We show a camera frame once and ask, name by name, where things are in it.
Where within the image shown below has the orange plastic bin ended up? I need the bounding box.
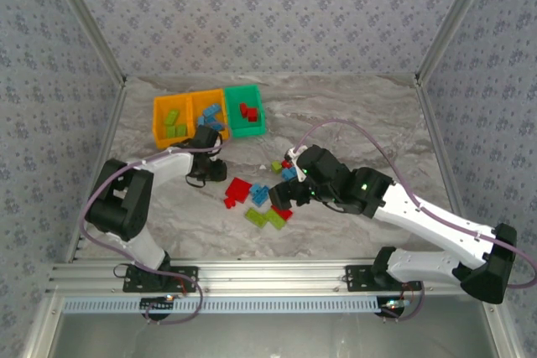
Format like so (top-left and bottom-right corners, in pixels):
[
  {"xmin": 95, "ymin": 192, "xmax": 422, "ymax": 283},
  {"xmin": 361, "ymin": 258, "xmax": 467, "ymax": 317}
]
[
  {"xmin": 152, "ymin": 93, "xmax": 196, "ymax": 150},
  {"xmin": 190, "ymin": 89, "xmax": 231, "ymax": 144}
]

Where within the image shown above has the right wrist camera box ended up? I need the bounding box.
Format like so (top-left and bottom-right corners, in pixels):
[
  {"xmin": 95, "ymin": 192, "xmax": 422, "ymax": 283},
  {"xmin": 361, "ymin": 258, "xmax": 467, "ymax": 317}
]
[{"xmin": 286, "ymin": 147, "xmax": 306, "ymax": 184}]

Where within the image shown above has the black controller board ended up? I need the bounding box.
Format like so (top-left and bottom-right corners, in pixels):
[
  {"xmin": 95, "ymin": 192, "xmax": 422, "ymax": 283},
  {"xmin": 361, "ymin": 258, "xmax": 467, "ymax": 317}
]
[
  {"xmin": 378, "ymin": 297, "xmax": 411, "ymax": 320},
  {"xmin": 139, "ymin": 296, "xmax": 176, "ymax": 321}
]

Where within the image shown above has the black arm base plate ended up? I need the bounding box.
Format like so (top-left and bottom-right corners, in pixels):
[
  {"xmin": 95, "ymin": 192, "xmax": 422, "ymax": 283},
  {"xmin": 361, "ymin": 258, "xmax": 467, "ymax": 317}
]
[
  {"xmin": 123, "ymin": 264, "xmax": 200, "ymax": 293},
  {"xmin": 344, "ymin": 264, "xmax": 423, "ymax": 292}
]

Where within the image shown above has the green plastic bin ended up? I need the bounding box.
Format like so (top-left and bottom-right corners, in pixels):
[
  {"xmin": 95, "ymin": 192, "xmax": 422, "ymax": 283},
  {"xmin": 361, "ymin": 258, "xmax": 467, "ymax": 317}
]
[{"xmin": 223, "ymin": 84, "xmax": 268, "ymax": 140}]

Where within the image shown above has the aluminium frame leg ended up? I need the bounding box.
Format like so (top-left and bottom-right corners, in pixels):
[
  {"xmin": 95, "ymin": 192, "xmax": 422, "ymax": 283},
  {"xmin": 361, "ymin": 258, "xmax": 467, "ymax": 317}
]
[
  {"xmin": 20, "ymin": 294, "xmax": 64, "ymax": 358},
  {"xmin": 480, "ymin": 294, "xmax": 525, "ymax": 358}
]

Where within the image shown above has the aluminium side rail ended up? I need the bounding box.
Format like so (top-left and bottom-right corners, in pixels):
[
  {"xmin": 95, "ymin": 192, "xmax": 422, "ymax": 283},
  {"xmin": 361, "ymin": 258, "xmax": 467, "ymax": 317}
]
[
  {"xmin": 416, "ymin": 80, "xmax": 480, "ymax": 262},
  {"xmin": 65, "ymin": 80, "xmax": 129, "ymax": 263}
]

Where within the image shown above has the aluminium frame post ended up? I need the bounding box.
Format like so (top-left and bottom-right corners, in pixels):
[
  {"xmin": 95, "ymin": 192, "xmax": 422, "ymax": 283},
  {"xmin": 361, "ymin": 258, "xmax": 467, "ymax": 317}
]
[
  {"xmin": 41, "ymin": 0, "xmax": 128, "ymax": 86},
  {"xmin": 414, "ymin": 0, "xmax": 501, "ymax": 86}
]

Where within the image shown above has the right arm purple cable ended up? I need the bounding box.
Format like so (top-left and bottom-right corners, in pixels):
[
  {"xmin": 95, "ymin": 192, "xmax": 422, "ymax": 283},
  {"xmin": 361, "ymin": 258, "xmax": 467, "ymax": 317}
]
[{"xmin": 293, "ymin": 118, "xmax": 537, "ymax": 322}]

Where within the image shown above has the large red lego plate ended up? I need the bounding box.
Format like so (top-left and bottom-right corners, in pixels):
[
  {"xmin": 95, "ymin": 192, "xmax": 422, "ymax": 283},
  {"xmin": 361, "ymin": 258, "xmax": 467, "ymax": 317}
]
[{"xmin": 226, "ymin": 177, "xmax": 253, "ymax": 203}]

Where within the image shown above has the front aluminium frame rail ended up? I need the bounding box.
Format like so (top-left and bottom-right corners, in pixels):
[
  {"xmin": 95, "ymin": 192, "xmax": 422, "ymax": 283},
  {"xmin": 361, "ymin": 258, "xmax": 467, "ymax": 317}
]
[{"xmin": 44, "ymin": 260, "xmax": 503, "ymax": 297}]

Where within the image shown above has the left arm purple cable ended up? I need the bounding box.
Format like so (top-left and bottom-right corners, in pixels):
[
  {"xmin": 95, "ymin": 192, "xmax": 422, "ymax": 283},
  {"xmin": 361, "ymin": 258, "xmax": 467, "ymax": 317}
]
[{"xmin": 79, "ymin": 121, "xmax": 232, "ymax": 325}]

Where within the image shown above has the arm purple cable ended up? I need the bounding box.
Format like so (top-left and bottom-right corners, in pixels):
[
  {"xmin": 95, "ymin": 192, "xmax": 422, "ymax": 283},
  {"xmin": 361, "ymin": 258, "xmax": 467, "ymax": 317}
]
[
  {"xmin": 293, "ymin": 118, "xmax": 537, "ymax": 322},
  {"xmin": 79, "ymin": 121, "xmax": 232, "ymax": 325}
]

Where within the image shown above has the slotted grey cable duct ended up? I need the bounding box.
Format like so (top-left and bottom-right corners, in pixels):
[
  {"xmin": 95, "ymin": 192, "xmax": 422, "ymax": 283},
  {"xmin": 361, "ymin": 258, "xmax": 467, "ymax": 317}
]
[{"xmin": 61, "ymin": 295, "xmax": 381, "ymax": 314}]

